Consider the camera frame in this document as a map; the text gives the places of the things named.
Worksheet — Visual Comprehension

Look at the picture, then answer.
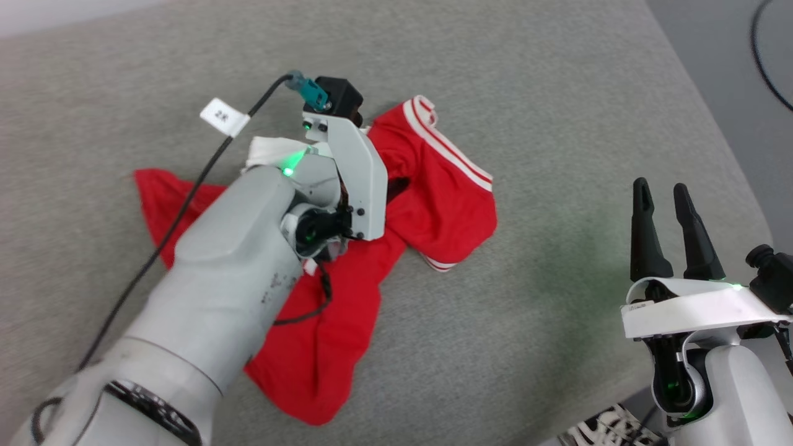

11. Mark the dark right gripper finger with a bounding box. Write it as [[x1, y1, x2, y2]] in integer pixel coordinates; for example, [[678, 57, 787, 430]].
[[673, 182, 727, 282], [629, 177, 675, 284]]

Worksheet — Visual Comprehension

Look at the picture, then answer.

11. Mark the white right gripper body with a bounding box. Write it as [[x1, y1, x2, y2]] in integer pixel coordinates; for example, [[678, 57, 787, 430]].
[[621, 276, 793, 340]]

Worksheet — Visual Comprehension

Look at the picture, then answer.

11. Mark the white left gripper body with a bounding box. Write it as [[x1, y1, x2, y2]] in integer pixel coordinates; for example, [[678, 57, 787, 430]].
[[290, 114, 390, 242]]

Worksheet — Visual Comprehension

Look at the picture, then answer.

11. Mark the red garment with white trim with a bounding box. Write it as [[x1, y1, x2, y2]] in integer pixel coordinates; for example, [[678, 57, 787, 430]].
[[133, 95, 499, 427]]

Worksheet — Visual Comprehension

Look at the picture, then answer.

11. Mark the black white patterned rug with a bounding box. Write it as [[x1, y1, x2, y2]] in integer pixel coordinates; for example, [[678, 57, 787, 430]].
[[556, 403, 668, 446]]

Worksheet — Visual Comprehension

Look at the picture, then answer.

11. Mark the white paper cable tag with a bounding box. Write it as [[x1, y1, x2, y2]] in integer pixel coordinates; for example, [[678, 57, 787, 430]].
[[199, 97, 251, 138]]

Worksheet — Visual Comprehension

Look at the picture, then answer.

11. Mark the black cable on floor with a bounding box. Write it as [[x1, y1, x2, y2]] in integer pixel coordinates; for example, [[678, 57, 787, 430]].
[[750, 0, 793, 114]]

